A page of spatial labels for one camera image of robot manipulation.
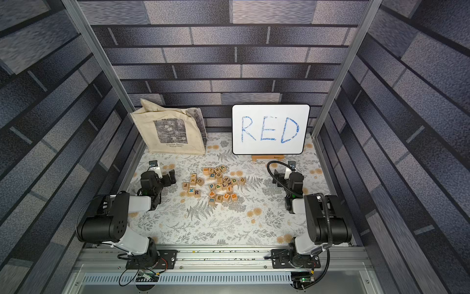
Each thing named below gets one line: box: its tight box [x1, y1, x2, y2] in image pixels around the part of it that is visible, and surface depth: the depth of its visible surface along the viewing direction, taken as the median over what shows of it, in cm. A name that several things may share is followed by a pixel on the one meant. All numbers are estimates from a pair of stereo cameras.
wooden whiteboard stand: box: [251, 154, 283, 162], surface depth 105 cm
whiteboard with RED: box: [231, 103, 311, 155], surface depth 99 cm
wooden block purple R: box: [193, 189, 201, 198], surface depth 92 cm
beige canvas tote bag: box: [130, 98, 209, 155], surface depth 99 cm
